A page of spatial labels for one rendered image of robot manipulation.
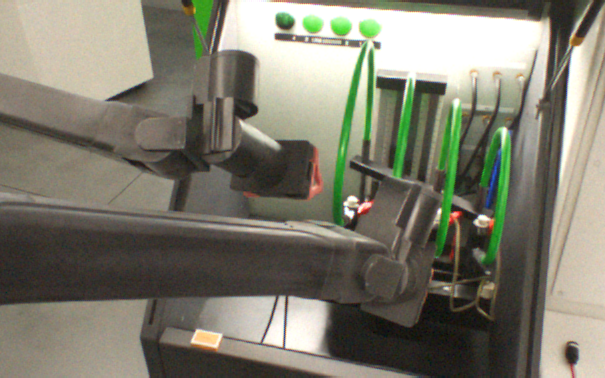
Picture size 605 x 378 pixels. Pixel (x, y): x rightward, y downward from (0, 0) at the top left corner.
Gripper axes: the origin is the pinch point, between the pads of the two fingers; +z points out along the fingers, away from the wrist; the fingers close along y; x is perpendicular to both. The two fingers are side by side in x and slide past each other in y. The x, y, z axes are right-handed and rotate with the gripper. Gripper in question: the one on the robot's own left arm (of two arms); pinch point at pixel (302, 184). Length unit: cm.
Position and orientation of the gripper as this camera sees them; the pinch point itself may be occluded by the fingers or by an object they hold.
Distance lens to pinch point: 73.4
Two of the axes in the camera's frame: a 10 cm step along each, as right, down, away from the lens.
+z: 4.6, 2.5, 8.5
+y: -8.8, -0.5, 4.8
